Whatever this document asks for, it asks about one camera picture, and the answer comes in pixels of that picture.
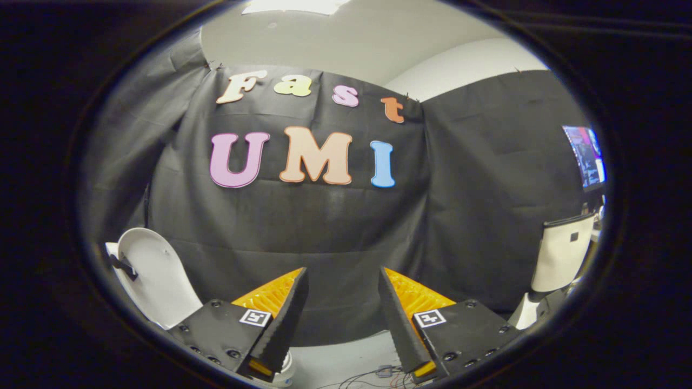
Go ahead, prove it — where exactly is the cream office chair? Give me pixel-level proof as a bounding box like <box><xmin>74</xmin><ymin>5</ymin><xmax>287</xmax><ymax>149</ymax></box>
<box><xmin>508</xmin><ymin>212</ymin><xmax>598</xmax><ymax>330</ymax></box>

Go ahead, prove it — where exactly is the black tripod handle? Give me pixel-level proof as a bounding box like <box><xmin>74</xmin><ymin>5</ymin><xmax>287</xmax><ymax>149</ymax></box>
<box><xmin>108</xmin><ymin>253</ymin><xmax>139</xmax><ymax>283</ymax></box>

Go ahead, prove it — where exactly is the computer monitor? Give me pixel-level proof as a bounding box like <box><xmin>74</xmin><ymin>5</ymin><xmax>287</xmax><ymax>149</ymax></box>
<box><xmin>562</xmin><ymin>125</ymin><xmax>607</xmax><ymax>192</ymax></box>

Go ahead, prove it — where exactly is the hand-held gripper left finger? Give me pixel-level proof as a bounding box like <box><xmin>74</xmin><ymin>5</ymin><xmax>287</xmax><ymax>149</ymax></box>
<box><xmin>165</xmin><ymin>267</ymin><xmax>309</xmax><ymax>381</ymax></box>

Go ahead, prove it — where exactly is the tangle of floor cables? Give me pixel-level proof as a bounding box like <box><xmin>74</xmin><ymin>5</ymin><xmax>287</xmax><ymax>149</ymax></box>
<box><xmin>319</xmin><ymin>365</ymin><xmax>420</xmax><ymax>389</ymax></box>

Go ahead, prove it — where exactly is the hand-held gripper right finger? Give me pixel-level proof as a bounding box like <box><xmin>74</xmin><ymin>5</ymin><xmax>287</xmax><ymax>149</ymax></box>
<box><xmin>377</xmin><ymin>266</ymin><xmax>522</xmax><ymax>384</ymax></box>

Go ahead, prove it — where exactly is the black backdrop cloth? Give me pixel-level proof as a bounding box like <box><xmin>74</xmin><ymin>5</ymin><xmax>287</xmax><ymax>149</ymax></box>
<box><xmin>81</xmin><ymin>27</ymin><xmax>595</xmax><ymax>346</ymax></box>

